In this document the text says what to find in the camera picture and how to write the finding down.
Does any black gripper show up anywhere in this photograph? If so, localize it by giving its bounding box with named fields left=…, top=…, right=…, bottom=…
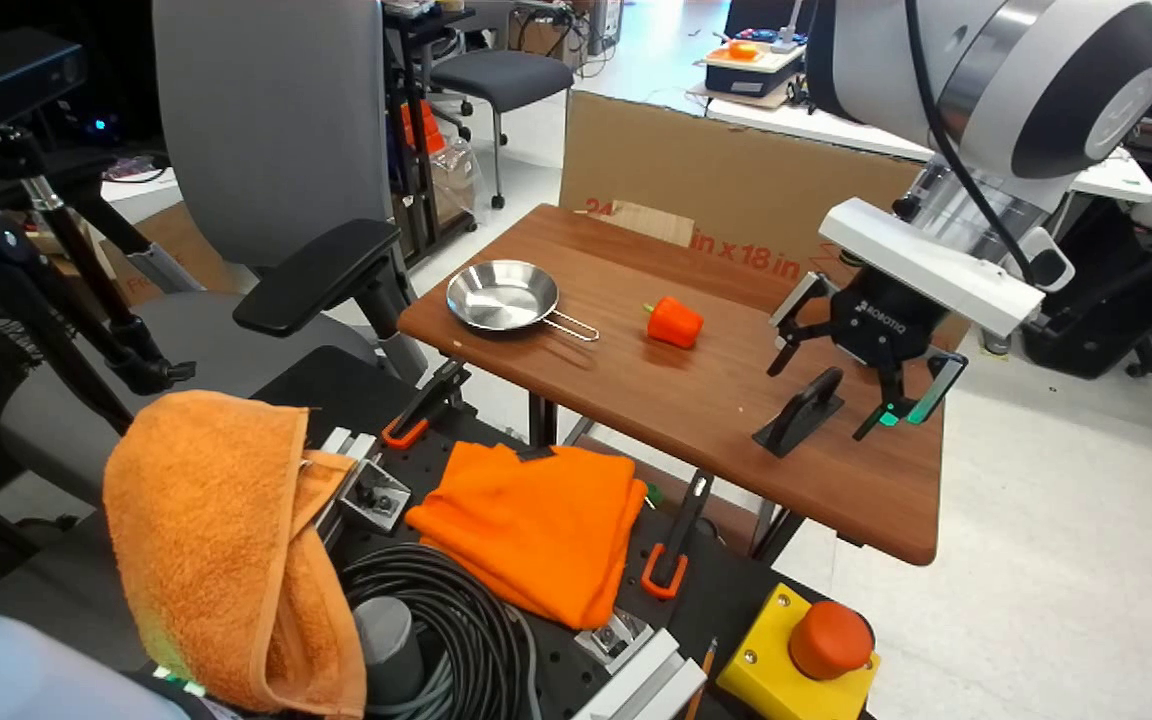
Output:
left=769, top=269, right=967, bottom=439

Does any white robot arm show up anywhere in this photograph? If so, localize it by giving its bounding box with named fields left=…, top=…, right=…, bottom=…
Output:
left=775, top=0, right=1152, bottom=428

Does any orange toy bell pepper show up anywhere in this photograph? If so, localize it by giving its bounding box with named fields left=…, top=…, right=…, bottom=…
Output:
left=645, top=295, right=704, bottom=347

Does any black handle object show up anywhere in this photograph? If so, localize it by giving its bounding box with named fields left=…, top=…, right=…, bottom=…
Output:
left=756, top=366, right=844, bottom=454

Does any small steel frying pan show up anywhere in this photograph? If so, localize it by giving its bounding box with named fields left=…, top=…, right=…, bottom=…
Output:
left=442, top=259, right=601, bottom=344

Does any black orange clamp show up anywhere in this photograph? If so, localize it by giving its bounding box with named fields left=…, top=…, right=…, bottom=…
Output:
left=640, top=471, right=710, bottom=605
left=380, top=358, right=467, bottom=450

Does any coiled black cable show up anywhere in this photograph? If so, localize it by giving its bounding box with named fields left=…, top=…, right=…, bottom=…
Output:
left=332, top=541, right=541, bottom=720

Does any brown cardboard sheet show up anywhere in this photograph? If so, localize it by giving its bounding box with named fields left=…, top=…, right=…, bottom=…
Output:
left=558, top=93, right=921, bottom=300

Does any yellow emergency stop button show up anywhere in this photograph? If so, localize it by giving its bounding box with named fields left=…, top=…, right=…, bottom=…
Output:
left=714, top=584, right=878, bottom=720

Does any orange towel on stand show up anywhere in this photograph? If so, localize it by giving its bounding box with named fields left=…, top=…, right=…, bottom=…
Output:
left=98, top=392, right=369, bottom=720

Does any black camera tripod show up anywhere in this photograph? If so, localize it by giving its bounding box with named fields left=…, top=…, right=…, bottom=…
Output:
left=0, top=26, right=191, bottom=432

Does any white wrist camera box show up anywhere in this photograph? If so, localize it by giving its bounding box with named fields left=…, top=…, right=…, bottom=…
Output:
left=820, top=197, right=1044, bottom=334

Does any black office chair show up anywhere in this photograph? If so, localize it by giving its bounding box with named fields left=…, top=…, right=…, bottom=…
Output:
left=0, top=0, right=473, bottom=471

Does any orange folded cloth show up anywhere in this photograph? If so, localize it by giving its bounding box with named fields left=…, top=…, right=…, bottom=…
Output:
left=409, top=443, right=649, bottom=632

